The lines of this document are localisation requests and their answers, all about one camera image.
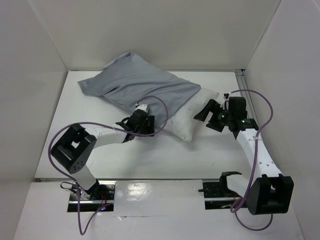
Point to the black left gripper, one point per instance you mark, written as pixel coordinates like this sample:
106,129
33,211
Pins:
150,129

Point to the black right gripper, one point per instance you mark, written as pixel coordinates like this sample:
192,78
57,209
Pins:
214,116

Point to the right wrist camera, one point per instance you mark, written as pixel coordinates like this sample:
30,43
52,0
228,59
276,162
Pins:
226,95

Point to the white pillow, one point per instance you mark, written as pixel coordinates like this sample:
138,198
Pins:
182,123

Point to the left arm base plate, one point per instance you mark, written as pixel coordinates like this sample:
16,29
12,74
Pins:
102,199

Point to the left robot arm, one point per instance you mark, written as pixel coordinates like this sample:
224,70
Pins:
75,146

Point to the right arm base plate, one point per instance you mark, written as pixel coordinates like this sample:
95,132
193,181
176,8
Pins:
215,196

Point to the aluminium frame rail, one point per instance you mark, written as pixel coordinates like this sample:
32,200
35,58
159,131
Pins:
240,78

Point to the grey pillowcase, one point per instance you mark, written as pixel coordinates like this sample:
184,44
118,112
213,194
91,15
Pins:
129,78

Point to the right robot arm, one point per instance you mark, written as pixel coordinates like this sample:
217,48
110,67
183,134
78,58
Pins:
267,190

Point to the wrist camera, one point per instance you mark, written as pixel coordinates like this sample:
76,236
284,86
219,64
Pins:
142,107
226,95

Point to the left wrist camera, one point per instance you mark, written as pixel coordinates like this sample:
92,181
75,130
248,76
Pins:
142,107

